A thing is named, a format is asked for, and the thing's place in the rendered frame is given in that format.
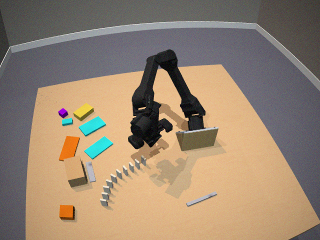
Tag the small cyan block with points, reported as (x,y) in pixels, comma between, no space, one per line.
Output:
(68,121)

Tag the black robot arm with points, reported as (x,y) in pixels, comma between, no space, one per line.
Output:
(144,96)

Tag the purple block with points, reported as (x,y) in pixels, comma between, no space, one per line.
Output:
(63,113)

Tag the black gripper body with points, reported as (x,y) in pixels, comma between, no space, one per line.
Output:
(155,130)

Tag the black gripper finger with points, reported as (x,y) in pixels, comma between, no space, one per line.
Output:
(156,138)
(150,143)

